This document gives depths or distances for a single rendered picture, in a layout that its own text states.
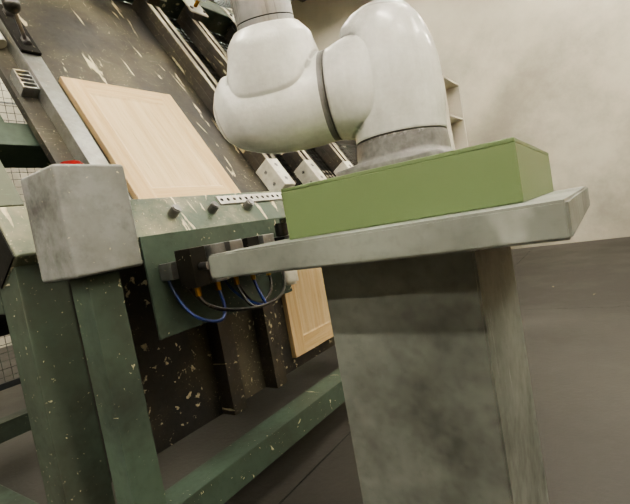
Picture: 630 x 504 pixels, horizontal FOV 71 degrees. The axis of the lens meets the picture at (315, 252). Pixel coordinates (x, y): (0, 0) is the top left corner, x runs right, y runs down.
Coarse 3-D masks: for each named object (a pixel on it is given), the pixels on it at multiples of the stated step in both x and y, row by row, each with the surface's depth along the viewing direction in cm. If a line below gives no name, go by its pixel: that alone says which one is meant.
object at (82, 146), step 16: (0, 0) 125; (16, 48) 117; (32, 64) 116; (48, 80) 116; (48, 96) 112; (64, 96) 116; (48, 112) 113; (64, 112) 112; (64, 128) 110; (80, 128) 112; (80, 144) 108; (96, 144) 112; (80, 160) 108; (96, 160) 108
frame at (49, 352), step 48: (0, 288) 86; (48, 288) 85; (144, 288) 128; (0, 336) 137; (48, 336) 84; (144, 336) 127; (192, 336) 140; (240, 336) 157; (288, 336) 179; (48, 384) 83; (144, 384) 125; (192, 384) 138; (240, 384) 147; (336, 384) 161; (0, 432) 184; (48, 432) 83; (96, 432) 89; (288, 432) 136; (48, 480) 87; (96, 480) 88; (192, 480) 112; (240, 480) 119
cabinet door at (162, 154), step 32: (96, 96) 128; (128, 96) 138; (160, 96) 149; (96, 128) 119; (128, 128) 128; (160, 128) 138; (192, 128) 149; (128, 160) 118; (160, 160) 127; (192, 160) 137; (160, 192) 118; (192, 192) 127; (224, 192) 136
